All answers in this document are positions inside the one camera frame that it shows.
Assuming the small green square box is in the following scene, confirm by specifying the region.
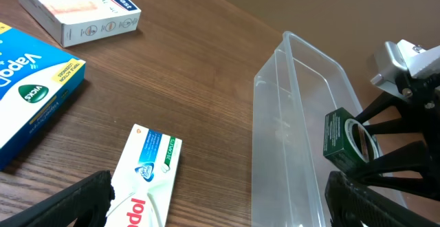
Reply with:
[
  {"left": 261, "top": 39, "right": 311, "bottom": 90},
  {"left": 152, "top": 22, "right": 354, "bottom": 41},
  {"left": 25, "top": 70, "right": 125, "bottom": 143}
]
[{"left": 323, "top": 107, "right": 381, "bottom": 173}]

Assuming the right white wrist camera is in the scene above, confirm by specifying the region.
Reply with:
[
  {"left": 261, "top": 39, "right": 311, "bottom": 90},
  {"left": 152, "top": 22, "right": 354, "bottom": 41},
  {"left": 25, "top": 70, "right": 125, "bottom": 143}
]
[{"left": 371, "top": 39, "right": 439, "bottom": 100}]

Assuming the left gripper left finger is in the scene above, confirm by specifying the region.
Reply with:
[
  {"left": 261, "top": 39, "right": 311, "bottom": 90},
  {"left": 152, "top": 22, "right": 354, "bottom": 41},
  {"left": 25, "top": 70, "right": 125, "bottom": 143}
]
[{"left": 1, "top": 171, "right": 115, "bottom": 227}]

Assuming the white Hansaplast plaster box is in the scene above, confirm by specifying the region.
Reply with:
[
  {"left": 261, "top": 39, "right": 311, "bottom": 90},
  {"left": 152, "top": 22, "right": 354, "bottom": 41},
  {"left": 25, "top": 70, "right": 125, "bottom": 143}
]
[{"left": 19, "top": 0, "right": 142, "bottom": 47}]

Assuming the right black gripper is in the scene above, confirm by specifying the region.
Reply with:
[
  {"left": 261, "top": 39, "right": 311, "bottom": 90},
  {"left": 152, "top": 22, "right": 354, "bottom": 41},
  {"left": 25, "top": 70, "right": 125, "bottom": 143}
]
[{"left": 343, "top": 72, "right": 440, "bottom": 202}]

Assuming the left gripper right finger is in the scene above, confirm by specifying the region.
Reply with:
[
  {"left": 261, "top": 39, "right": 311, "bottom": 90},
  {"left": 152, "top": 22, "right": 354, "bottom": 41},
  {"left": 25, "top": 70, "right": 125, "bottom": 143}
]
[{"left": 324, "top": 171, "right": 439, "bottom": 227}]

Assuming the blue Vicks VapoDrops box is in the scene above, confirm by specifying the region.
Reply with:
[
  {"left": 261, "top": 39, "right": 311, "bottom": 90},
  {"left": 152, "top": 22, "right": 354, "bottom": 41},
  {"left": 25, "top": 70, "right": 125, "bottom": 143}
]
[{"left": 1, "top": 23, "right": 86, "bottom": 169}]

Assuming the clear plastic container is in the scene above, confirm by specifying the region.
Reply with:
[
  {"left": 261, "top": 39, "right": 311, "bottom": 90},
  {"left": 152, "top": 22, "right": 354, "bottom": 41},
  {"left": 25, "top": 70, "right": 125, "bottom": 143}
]
[{"left": 252, "top": 32, "right": 362, "bottom": 226}]

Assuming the white Panadol tablet box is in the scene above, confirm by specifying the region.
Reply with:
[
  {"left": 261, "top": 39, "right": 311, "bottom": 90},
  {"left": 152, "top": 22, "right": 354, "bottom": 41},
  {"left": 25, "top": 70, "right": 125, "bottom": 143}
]
[{"left": 105, "top": 124, "right": 182, "bottom": 227}]

